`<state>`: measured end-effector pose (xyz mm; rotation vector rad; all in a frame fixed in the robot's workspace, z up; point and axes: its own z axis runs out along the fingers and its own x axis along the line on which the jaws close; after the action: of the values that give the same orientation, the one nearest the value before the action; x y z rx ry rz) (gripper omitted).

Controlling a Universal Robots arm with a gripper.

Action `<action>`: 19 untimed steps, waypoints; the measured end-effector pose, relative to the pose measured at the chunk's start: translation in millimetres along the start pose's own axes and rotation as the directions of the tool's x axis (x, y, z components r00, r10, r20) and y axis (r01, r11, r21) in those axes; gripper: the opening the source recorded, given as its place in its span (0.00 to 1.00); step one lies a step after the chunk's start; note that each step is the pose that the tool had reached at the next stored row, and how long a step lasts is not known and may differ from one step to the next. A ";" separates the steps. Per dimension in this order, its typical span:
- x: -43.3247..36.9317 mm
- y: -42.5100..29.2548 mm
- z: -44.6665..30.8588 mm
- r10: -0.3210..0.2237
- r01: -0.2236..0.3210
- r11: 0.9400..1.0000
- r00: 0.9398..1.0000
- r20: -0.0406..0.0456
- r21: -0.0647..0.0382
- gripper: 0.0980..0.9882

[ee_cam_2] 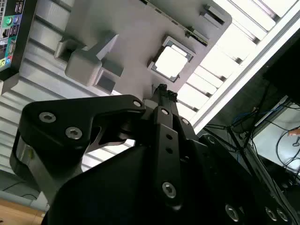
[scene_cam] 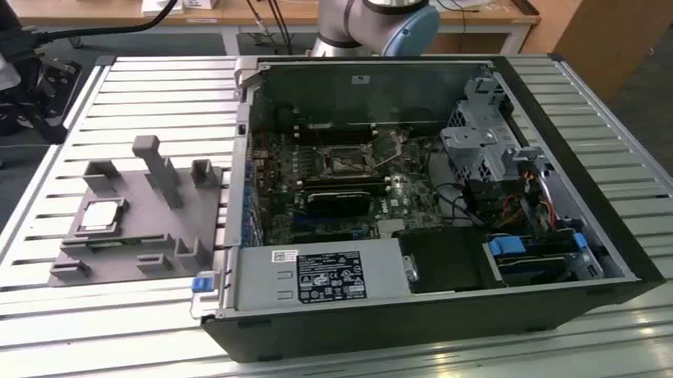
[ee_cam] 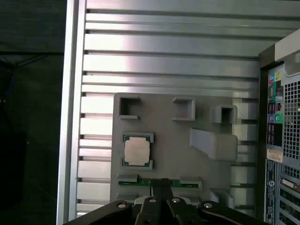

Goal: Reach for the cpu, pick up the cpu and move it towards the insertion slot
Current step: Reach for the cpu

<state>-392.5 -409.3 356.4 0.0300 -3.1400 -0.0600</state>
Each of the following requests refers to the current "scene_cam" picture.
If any black RAM slot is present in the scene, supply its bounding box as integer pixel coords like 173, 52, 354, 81
291, 123, 380, 135
302, 177, 394, 187
302, 183, 394, 194
294, 132, 381, 145

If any wooden cabinet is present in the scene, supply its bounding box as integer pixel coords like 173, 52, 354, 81
552, 0, 673, 104

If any grey case handle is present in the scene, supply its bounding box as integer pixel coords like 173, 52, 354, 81
233, 57, 263, 100

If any black expansion card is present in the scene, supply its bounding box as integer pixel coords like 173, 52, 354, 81
306, 190, 376, 217

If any silver CPU green board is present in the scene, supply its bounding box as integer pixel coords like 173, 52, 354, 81
78, 202, 125, 230

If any metal disk bay cage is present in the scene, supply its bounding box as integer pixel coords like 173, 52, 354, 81
440, 76, 533, 184

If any black wire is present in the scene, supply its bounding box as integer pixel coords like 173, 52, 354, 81
434, 183, 486, 226

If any black printed label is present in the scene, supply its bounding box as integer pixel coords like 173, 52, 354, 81
295, 249, 368, 304

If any green motherboard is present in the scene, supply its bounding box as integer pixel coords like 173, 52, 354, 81
246, 125, 460, 245

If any grey parts rack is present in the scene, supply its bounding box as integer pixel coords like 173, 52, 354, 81
47, 135, 234, 287

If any coloured wire bundle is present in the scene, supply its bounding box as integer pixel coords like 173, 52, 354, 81
496, 195, 560, 230

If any CPU socket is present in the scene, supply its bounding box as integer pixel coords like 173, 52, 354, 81
321, 145, 380, 177

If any black PC case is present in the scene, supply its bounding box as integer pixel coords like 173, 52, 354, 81
199, 54, 667, 364

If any metal locking lever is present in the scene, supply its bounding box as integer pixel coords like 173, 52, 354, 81
374, 133, 408, 169

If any thick black cable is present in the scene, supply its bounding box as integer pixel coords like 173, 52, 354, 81
31, 0, 181, 43

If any wooden desk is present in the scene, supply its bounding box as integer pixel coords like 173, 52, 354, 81
15, 0, 542, 55

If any grey power supply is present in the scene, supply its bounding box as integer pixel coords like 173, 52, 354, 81
230, 242, 409, 313

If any blue disk carrier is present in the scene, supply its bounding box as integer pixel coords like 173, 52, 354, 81
488, 233, 528, 259

